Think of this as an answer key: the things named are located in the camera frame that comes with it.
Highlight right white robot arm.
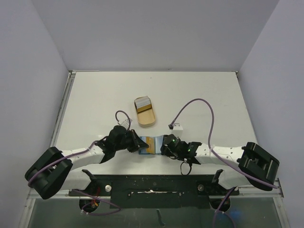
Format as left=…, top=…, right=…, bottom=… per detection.
left=161, top=134, right=280, bottom=194

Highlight aluminium front rail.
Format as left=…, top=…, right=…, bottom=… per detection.
left=27, top=185, right=284, bottom=200

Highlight blue leather card holder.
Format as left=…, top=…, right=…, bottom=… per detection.
left=139, top=135, right=164, bottom=155

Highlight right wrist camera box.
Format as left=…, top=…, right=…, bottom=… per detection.
left=171, top=123, right=183, bottom=138

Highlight aluminium left side rail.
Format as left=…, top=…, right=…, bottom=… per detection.
left=49, top=71, right=76, bottom=147

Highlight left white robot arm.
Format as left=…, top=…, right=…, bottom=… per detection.
left=25, top=125, right=149, bottom=200

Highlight stack of credit cards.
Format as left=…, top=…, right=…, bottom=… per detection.
left=134, top=96, right=151, bottom=109

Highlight beige oval tray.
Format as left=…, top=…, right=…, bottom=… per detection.
left=135, top=102, right=156, bottom=128

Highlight aluminium rail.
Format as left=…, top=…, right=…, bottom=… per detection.
left=49, top=71, right=76, bottom=147
left=27, top=185, right=284, bottom=200

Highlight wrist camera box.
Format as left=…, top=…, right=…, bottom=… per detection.
left=171, top=123, right=183, bottom=138
left=118, top=119, right=132, bottom=129

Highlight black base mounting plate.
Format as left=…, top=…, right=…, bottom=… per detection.
left=68, top=174, right=228, bottom=209

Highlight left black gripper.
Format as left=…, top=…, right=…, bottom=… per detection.
left=114, top=129, right=148, bottom=152

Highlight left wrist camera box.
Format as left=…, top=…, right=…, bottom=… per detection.
left=118, top=119, right=132, bottom=129

